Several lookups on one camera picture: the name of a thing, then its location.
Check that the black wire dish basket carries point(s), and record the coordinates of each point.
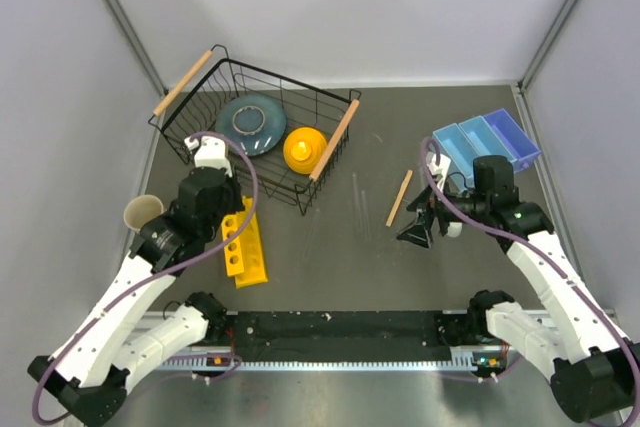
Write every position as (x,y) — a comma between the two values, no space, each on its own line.
(217,79)

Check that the cable duct rail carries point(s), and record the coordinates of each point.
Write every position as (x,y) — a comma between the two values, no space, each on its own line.
(456,360)

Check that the light blue bin middle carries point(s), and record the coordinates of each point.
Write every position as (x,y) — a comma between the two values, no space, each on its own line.
(484,140)

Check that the light blue bin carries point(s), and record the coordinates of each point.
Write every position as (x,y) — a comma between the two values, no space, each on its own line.
(455,144)
(484,140)

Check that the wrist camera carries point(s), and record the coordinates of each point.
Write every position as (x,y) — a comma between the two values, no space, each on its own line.
(209,151)
(439,169)

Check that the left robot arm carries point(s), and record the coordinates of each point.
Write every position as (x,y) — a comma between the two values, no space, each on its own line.
(95,370)

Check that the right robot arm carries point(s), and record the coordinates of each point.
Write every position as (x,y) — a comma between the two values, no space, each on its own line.
(591,365)

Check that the yellow ribbed funnel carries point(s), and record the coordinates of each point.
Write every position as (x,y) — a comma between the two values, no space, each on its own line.
(303,148)

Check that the yellow test tube rack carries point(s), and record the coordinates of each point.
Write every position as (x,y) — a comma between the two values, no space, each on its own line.
(244,257)

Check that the beige ceramic mug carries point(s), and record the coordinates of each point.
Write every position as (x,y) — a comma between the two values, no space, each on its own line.
(141,210)

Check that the purple blue bin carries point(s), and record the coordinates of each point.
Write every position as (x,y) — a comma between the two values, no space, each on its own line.
(523,149)

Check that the blue ceramic plate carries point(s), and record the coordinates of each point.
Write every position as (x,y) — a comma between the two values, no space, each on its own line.
(254,122)

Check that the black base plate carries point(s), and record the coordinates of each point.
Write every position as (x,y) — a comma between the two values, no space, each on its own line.
(347,336)

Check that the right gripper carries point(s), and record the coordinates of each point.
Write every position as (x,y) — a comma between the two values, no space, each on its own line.
(427,203)

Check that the light blue bin left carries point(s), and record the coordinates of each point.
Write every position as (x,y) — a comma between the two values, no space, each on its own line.
(455,144)

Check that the glass test tube on table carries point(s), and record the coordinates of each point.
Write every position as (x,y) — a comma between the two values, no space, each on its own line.
(311,234)
(361,210)

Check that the wooden test tube clamp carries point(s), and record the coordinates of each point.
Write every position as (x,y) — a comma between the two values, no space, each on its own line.
(399,198)

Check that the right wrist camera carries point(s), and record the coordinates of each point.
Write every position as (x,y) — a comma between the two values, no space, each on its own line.
(439,169)

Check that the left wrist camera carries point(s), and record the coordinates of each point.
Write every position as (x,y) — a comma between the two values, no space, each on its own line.
(209,151)

